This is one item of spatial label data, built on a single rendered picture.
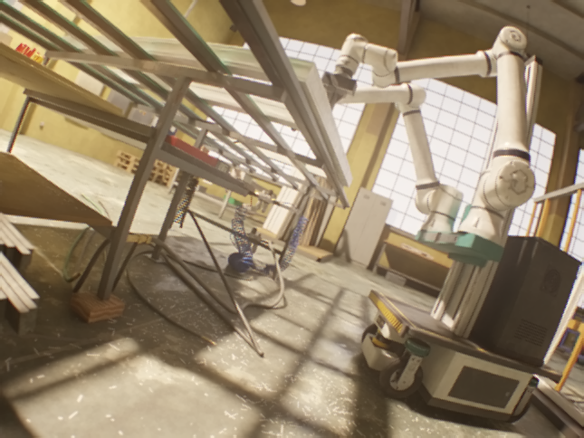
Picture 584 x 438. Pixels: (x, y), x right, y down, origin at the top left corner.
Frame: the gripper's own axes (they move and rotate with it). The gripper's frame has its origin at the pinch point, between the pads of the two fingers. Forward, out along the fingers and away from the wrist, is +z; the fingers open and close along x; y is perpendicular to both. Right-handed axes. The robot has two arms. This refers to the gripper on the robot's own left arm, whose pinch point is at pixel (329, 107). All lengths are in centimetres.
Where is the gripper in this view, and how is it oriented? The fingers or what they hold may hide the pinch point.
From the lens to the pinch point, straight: 124.0
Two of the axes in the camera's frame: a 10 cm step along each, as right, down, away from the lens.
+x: 8.9, 3.7, -2.6
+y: -2.5, -1.0, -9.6
